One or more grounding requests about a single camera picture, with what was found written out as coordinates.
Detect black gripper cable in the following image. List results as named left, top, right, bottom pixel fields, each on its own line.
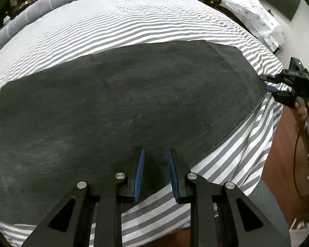
left=292, top=127, right=309, bottom=199

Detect person right hand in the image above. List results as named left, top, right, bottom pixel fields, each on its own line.
left=295, top=100, right=309, bottom=131

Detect black denim pants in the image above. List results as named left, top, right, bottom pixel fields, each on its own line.
left=0, top=40, right=267, bottom=225

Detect grey sleeved right forearm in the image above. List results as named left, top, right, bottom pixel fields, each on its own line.
left=248, top=180, right=291, bottom=246

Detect grey white striped bed sheet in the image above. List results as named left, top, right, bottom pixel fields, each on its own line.
left=0, top=0, right=285, bottom=247

